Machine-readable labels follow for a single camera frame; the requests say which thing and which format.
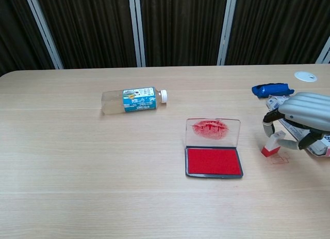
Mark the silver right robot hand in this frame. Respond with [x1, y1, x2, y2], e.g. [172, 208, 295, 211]
[262, 92, 330, 151]

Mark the red and white stamp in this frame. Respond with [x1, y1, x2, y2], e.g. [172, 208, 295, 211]
[260, 130, 287, 158]

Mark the clear plastic box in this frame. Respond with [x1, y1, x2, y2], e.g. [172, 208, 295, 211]
[185, 117, 244, 179]

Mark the white red toothpaste box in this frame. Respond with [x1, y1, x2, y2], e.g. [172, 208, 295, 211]
[265, 94, 330, 158]

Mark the blue plastic packet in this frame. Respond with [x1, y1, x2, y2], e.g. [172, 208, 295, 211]
[251, 82, 295, 99]

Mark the black fabric partition panel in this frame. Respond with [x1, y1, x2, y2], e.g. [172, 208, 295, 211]
[225, 0, 330, 65]
[35, 0, 137, 70]
[0, 0, 56, 77]
[140, 0, 229, 67]

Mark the clear bottle teal label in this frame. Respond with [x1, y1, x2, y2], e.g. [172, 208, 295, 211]
[101, 86, 169, 116]

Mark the white round cable grommet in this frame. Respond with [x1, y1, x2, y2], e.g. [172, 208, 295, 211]
[294, 71, 318, 82]

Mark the grey metal partition post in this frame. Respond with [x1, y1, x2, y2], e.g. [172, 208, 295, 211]
[217, 0, 238, 66]
[128, 0, 146, 68]
[24, 0, 64, 70]
[315, 36, 330, 64]

